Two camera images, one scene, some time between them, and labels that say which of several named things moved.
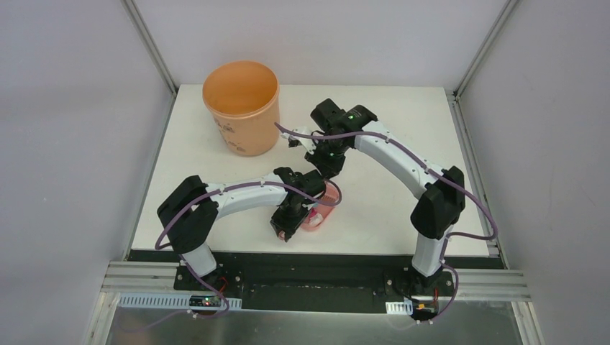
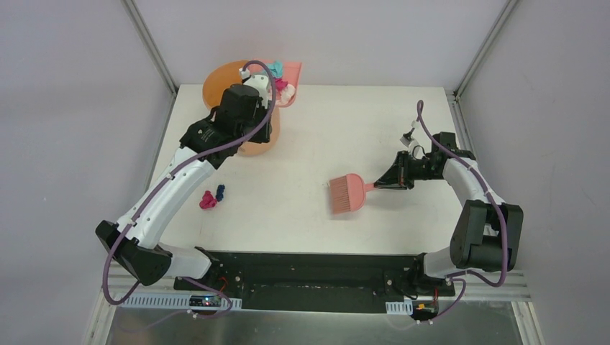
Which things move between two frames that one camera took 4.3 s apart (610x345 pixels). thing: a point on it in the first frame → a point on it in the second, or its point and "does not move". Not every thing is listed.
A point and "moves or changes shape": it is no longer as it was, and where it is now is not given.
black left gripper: [286, 225] → [262, 131]
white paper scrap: [316, 219] → [286, 94]
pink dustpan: [324, 210] → [290, 71]
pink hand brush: [332, 192] moves or changes shape
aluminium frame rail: [466, 283] does not move
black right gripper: [328, 170] → [398, 176]
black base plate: [319, 282] does not move
